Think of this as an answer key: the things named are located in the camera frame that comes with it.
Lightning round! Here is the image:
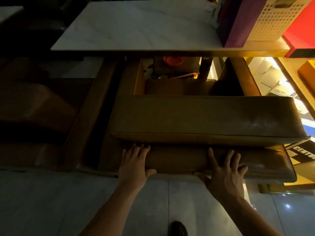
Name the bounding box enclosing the person's left forearm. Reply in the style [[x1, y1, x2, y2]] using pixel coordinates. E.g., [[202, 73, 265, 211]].
[[79, 180, 143, 236]]

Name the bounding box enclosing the pile of flat cardboard boxes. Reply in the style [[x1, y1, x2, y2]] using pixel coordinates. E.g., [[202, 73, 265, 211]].
[[249, 58, 311, 116]]

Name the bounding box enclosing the brown leather backrest cushion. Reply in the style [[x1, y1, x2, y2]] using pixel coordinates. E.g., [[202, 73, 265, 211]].
[[145, 79, 217, 96]]

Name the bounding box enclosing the yellow wooden shelf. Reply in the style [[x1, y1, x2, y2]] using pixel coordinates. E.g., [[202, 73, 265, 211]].
[[276, 58, 315, 111]]

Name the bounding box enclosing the thin brown leather seat cushion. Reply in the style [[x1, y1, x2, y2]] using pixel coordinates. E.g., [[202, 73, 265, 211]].
[[145, 144, 297, 184]]

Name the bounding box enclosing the person's black shoe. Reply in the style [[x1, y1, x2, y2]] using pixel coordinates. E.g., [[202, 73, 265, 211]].
[[170, 221, 189, 236]]

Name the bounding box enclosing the red round lid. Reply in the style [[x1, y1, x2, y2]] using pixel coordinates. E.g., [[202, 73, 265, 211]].
[[163, 56, 184, 67]]

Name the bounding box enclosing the black white printed box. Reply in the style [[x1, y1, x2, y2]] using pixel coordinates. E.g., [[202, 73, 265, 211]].
[[285, 142, 315, 165]]

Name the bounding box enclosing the person's left hand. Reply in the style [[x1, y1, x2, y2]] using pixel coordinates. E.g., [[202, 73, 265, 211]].
[[119, 143, 157, 186]]

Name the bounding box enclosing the white perforated basket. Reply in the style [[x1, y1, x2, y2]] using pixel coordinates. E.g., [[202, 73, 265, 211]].
[[246, 0, 313, 42]]

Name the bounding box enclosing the thick brown leather seat cushion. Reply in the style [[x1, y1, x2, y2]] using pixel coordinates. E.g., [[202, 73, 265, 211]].
[[110, 96, 310, 148]]

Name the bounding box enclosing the purple box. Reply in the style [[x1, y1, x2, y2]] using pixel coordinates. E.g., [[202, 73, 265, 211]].
[[218, 0, 269, 49]]

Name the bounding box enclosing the person's right forearm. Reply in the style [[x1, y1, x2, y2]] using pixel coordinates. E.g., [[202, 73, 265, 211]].
[[220, 196, 282, 236]]

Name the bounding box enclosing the orange strap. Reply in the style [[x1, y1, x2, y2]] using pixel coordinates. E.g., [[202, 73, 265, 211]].
[[170, 72, 198, 79]]

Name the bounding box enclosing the person's right hand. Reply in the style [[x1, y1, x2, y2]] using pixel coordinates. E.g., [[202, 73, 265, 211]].
[[194, 147, 249, 202]]

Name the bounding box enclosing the brown leather bench frame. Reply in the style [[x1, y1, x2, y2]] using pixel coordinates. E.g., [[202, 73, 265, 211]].
[[76, 57, 262, 178]]

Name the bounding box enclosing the red box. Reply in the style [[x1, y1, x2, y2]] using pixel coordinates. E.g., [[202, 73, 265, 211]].
[[282, 5, 315, 59]]

